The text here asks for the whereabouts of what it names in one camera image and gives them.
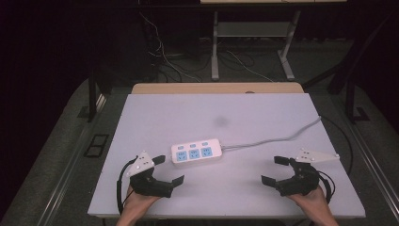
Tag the desk with grey metal frame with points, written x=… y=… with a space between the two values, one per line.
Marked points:
x=254 y=29

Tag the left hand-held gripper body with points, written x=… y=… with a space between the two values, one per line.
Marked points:
x=147 y=185

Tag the black floor socket frame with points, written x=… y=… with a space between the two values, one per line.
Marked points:
x=95 y=146

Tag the black stand post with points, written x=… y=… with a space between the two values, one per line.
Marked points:
x=350 y=100
x=91 y=97

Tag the metal floor rail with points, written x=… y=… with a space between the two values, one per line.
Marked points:
x=375 y=164
x=70 y=172

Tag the person's left hand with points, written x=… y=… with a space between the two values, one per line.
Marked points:
x=138 y=202

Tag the white power strip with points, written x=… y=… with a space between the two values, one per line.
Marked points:
x=196 y=152

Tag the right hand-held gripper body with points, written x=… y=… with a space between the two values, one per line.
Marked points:
x=302 y=182

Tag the person's right hand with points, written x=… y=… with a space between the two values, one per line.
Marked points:
x=312 y=202

